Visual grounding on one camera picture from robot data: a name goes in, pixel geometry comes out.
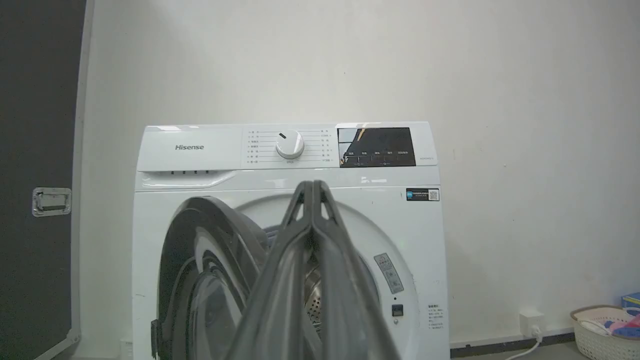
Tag black flight case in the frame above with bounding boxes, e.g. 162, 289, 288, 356
0, 0, 87, 360

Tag white wall power socket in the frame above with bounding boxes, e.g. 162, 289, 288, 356
519, 310, 545, 337

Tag white woven laundry basket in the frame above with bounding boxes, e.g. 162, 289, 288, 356
570, 305, 640, 360

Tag white power cable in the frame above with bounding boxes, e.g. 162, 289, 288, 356
504, 326, 544, 360

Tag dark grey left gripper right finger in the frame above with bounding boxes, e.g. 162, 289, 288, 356
313, 180, 402, 360

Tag white program dial knob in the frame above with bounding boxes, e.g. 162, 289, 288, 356
275, 130, 305, 160

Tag dark round washing machine door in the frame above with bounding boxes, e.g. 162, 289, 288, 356
151, 196, 322, 360

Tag white Hisense washing machine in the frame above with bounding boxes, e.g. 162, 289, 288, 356
131, 121, 451, 360

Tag colourful clothes in basket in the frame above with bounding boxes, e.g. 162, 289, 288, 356
580, 307, 640, 337

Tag silver recessed case handle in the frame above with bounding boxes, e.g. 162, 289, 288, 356
32, 187, 73, 218

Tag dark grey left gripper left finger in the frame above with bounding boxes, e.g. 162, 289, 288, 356
224, 180, 314, 360

